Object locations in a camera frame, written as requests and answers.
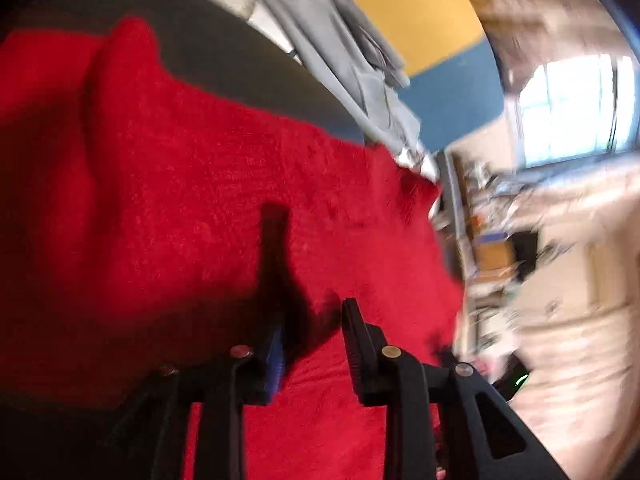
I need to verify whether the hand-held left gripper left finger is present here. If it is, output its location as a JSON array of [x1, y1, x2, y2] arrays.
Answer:
[[107, 305, 288, 480]]

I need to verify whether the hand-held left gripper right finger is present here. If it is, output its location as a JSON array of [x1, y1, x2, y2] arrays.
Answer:
[[341, 297, 566, 480]]

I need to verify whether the red knit sweater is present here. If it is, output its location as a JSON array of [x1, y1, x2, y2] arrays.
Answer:
[[0, 16, 466, 480]]

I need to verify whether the window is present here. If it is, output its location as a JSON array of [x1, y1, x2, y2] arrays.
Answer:
[[517, 55, 640, 168]]

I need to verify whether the grey garment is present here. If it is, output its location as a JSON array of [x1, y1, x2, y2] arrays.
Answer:
[[235, 0, 426, 161]]

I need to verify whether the grey yellow blue armchair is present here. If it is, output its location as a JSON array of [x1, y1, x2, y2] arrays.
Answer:
[[325, 0, 506, 153]]

